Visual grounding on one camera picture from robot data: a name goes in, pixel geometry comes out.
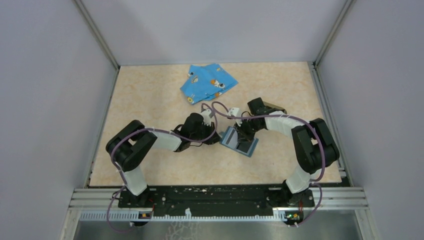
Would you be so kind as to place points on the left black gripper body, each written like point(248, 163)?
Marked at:
point(204, 131)

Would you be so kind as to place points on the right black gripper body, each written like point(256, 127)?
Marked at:
point(248, 128)

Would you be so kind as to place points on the white card black stripe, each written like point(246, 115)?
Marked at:
point(231, 138)

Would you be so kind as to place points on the blue card holder wallet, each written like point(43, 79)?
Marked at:
point(243, 147)

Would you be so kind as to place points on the beige oval card tray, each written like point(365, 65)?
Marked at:
point(275, 107)

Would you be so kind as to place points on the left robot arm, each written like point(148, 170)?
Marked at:
point(130, 146)

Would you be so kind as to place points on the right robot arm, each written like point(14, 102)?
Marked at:
point(314, 145)

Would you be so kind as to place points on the blue printed cloth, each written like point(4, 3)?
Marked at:
point(205, 83)

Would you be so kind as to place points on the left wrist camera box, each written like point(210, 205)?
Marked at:
point(208, 117)

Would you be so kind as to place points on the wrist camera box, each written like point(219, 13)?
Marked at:
point(234, 113)
point(208, 117)

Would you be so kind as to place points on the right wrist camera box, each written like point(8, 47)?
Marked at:
point(234, 113)

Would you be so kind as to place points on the black mounting base plate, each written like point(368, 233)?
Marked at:
point(241, 200)

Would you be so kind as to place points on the aluminium frame rail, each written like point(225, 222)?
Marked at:
point(102, 204)

